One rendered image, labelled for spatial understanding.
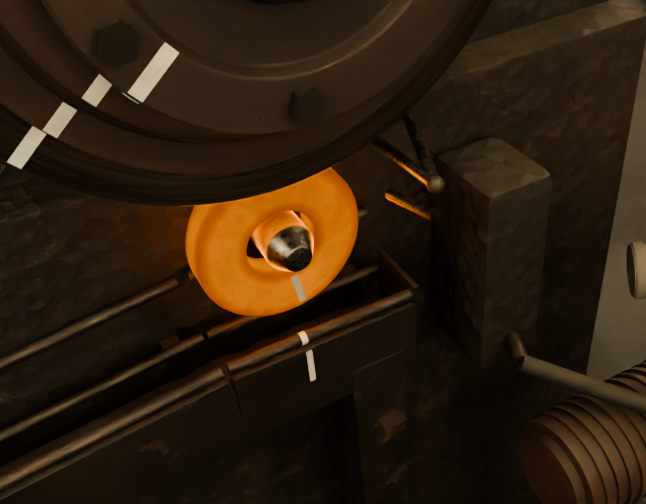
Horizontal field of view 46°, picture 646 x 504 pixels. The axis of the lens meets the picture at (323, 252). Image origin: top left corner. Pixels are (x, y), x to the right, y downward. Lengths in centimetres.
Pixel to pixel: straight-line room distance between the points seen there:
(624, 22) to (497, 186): 26
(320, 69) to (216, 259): 23
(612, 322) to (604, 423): 92
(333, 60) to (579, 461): 54
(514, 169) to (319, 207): 21
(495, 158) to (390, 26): 32
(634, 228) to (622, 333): 39
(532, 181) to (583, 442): 29
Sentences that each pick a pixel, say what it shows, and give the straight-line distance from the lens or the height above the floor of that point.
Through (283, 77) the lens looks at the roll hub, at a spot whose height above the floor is 101.
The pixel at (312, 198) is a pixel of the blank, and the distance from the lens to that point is 65.
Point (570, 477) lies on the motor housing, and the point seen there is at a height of 51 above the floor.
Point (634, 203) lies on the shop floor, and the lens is 216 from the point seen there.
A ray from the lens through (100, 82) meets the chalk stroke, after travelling 48.
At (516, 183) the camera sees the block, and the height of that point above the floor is 80.
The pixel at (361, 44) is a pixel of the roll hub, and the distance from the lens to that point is 48.
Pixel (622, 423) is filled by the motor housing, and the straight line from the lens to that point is 89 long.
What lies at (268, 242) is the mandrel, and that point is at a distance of 63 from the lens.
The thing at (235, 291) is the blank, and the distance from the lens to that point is 67.
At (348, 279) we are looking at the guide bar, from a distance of 78.
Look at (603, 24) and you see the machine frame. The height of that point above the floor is 87.
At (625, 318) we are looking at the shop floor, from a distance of 181.
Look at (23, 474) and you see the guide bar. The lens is 71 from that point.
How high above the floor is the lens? 121
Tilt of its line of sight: 38 degrees down
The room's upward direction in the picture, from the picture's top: 7 degrees counter-clockwise
